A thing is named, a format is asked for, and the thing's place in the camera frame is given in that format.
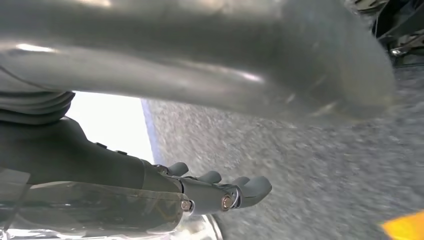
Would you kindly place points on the black robot lower body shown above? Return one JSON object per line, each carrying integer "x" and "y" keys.
{"x": 404, "y": 20}

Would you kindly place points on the yellow floor tape square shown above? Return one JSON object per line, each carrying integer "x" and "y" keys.
{"x": 407, "y": 228}

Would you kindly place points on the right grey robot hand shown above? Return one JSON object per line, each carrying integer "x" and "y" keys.
{"x": 198, "y": 49}

